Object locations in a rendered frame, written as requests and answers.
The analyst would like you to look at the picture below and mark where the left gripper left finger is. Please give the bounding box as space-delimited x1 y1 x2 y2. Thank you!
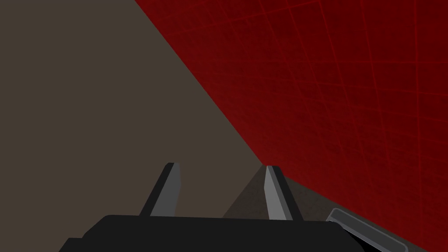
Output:
139 162 181 217

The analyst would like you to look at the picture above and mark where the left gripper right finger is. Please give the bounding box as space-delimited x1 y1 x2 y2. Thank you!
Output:
264 165 304 221

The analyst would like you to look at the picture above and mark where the grey bar handle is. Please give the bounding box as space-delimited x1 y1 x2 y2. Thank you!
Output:
325 208 409 252

